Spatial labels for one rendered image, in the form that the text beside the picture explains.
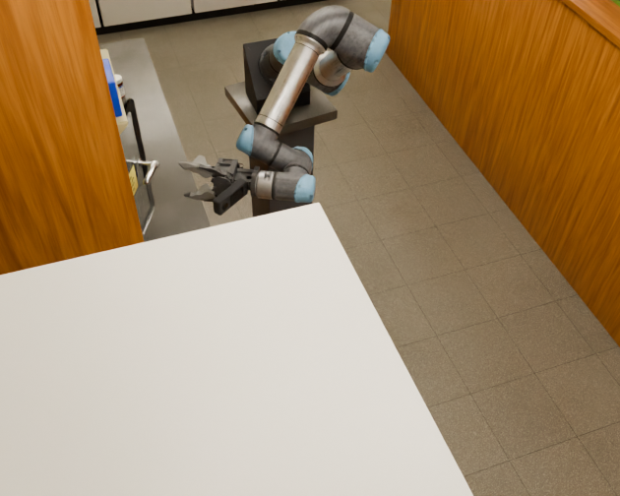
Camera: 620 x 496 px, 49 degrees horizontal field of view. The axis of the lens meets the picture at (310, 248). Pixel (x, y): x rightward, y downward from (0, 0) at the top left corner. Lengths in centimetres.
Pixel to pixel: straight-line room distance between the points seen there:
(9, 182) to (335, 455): 117
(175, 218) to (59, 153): 71
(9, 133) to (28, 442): 101
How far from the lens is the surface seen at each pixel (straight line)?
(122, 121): 157
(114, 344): 55
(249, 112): 253
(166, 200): 220
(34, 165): 151
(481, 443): 280
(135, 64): 285
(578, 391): 305
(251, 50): 252
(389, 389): 51
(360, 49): 193
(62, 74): 139
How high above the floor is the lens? 242
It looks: 47 degrees down
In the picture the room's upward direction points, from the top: 2 degrees clockwise
